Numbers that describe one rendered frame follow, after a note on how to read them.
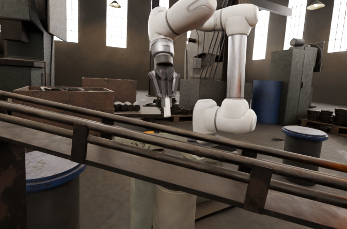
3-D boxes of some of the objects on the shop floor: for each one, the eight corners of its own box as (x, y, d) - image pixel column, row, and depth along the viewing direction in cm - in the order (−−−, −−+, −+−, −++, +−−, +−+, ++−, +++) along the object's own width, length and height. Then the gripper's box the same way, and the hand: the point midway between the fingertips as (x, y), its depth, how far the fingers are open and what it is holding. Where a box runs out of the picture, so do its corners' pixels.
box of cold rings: (127, 109, 462) (128, 79, 454) (136, 115, 388) (137, 80, 380) (81, 110, 417) (81, 77, 409) (81, 117, 343) (81, 77, 335)
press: (271, 103, 792) (278, 38, 764) (293, 103, 818) (301, 42, 790) (299, 108, 659) (309, 31, 631) (325, 109, 686) (335, 34, 657)
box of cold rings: (222, 113, 468) (225, 79, 458) (249, 121, 381) (253, 80, 372) (177, 114, 423) (179, 76, 414) (196, 124, 337) (200, 77, 328)
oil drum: (286, 124, 380) (291, 81, 371) (265, 125, 357) (270, 79, 348) (262, 118, 434) (266, 80, 425) (243, 118, 411) (247, 79, 402)
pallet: (189, 114, 431) (190, 96, 426) (205, 123, 355) (207, 100, 350) (138, 115, 394) (138, 94, 389) (143, 124, 318) (144, 99, 313)
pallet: (401, 139, 306) (406, 113, 301) (385, 145, 268) (390, 116, 263) (318, 123, 411) (320, 103, 406) (298, 125, 373) (300, 104, 369)
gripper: (150, 51, 67) (153, 115, 62) (182, 54, 72) (187, 114, 67) (144, 60, 74) (147, 118, 68) (174, 62, 79) (179, 117, 74)
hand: (167, 107), depth 68 cm, fingers closed
